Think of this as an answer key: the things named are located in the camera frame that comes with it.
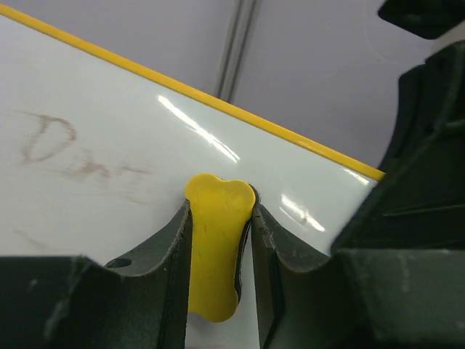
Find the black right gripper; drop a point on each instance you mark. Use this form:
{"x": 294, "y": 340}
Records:
{"x": 428, "y": 19}

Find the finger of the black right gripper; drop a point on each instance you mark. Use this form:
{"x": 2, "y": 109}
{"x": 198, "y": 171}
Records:
{"x": 419, "y": 202}

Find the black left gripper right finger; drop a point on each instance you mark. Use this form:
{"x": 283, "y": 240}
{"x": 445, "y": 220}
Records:
{"x": 356, "y": 298}

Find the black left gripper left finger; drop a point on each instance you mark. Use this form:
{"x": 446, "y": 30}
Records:
{"x": 137, "y": 300}

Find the yellow framed whiteboard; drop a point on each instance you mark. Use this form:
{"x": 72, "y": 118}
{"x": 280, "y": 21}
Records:
{"x": 96, "y": 153}

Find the yellow bone-shaped eraser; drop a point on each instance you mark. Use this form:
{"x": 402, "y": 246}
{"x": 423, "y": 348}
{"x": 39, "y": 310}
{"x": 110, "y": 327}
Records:
{"x": 220, "y": 211}

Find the aluminium frame rail right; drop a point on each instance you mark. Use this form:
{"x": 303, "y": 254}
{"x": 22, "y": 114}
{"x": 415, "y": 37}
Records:
{"x": 236, "y": 41}

